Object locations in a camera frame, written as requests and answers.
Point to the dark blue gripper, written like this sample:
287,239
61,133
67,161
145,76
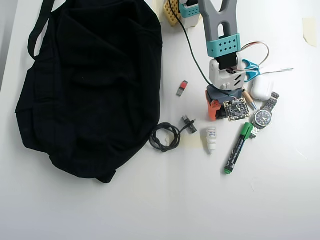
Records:
212,108

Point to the green black marker pen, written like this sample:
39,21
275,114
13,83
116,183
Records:
236,150

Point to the black fabric bag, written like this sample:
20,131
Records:
87,87

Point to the white eye drop bottle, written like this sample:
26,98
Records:
211,136

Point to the red USB stick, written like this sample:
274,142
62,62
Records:
182,88

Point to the wooden ballpoint pen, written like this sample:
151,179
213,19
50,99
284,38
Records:
250,98

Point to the silver wristwatch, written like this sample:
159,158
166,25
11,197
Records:
263,117

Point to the white earbuds case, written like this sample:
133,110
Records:
261,88

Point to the yellow perforated block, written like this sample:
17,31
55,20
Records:
171,13

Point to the beige masking tape strip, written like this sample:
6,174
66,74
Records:
310,30
157,10

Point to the camera circuit board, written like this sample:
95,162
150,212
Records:
236,110

